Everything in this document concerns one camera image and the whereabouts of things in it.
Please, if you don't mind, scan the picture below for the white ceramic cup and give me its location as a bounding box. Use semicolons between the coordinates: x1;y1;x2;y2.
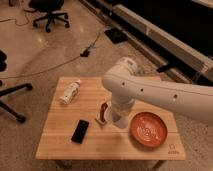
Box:
105;108;128;129

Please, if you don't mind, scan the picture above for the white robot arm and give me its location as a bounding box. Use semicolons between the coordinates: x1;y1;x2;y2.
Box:
102;57;213;126

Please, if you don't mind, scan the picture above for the orange ceramic bowl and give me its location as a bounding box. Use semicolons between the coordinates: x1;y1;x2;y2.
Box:
130;112;168;148

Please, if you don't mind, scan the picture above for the red item on white holder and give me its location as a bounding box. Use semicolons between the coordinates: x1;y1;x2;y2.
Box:
95;103;108;125

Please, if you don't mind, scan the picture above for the white plastic bottle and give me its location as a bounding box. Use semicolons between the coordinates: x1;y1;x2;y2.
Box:
59;79;81;104

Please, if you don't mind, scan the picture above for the black smartphone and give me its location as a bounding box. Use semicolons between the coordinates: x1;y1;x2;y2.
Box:
71;120;89;143

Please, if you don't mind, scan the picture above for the wooden table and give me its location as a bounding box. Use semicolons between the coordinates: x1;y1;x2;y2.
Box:
36;77;186;161

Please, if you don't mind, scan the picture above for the black office chair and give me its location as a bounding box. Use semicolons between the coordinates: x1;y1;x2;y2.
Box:
29;0;70;33

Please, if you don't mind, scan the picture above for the black chair base left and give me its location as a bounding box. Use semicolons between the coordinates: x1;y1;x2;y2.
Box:
0;49;34;124

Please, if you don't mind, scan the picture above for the floor cable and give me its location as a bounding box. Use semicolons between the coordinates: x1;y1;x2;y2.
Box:
0;24;111;80

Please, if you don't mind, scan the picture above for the white long bench rail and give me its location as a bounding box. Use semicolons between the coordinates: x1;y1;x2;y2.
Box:
113;4;213;81

